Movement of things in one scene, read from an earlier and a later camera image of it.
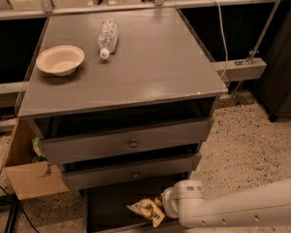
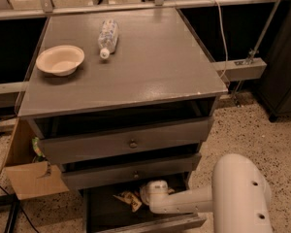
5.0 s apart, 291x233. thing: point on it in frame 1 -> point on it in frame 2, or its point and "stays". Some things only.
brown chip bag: x=149 y=209 -> x=130 y=198
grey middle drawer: x=84 y=175 stays
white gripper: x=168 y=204 -> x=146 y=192
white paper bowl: x=61 y=60 stays
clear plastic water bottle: x=108 y=37 stays
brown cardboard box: x=29 y=179 stays
